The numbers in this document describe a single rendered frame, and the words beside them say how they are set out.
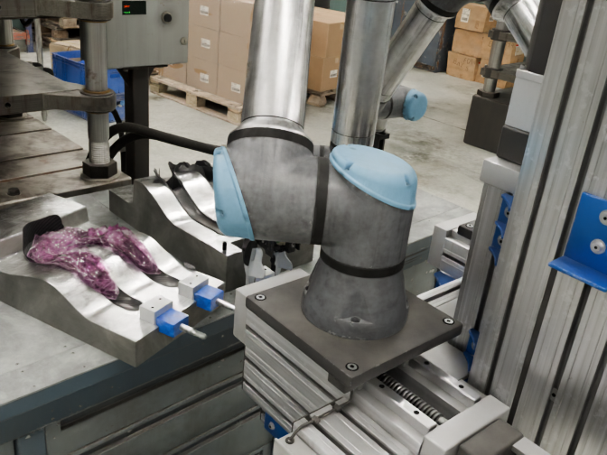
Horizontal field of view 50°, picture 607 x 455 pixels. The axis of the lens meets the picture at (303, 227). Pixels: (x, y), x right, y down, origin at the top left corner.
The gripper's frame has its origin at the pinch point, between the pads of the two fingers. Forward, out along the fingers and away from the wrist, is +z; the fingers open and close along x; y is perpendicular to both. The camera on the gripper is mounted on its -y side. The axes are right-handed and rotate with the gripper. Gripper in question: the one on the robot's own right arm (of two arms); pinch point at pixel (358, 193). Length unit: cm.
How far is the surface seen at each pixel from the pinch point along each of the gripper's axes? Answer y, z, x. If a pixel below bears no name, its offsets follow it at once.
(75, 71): -366, 48, 32
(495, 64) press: -202, 18, 305
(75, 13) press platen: -50, -41, -62
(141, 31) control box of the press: -66, -34, -38
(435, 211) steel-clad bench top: 11.6, 4.5, 20.7
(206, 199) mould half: -1.0, -5.4, -47.8
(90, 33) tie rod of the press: -50, -36, -58
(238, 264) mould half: 24, -1, -53
